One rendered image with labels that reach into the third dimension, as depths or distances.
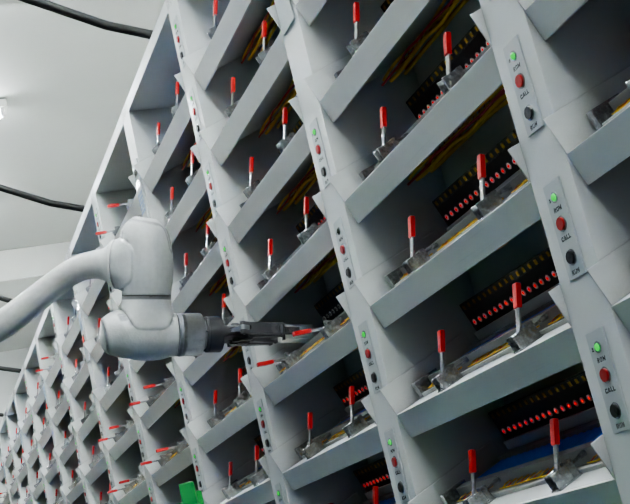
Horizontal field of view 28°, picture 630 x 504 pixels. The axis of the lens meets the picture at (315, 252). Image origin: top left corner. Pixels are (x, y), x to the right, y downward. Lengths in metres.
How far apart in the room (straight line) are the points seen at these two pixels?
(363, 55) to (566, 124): 0.59
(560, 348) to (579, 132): 0.28
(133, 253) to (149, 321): 0.14
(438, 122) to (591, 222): 0.40
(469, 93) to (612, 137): 0.34
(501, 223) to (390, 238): 0.52
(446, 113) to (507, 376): 0.38
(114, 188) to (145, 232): 1.77
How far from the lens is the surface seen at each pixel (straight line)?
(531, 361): 1.68
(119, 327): 2.55
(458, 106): 1.77
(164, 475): 3.98
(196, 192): 3.11
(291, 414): 2.79
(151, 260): 2.55
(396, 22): 1.94
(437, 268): 1.89
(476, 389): 1.84
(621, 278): 1.50
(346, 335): 2.27
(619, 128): 1.44
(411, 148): 1.92
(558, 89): 1.56
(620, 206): 1.54
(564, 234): 1.55
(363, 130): 2.24
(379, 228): 2.18
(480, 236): 1.75
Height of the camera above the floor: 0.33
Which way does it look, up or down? 14 degrees up
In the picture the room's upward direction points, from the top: 13 degrees counter-clockwise
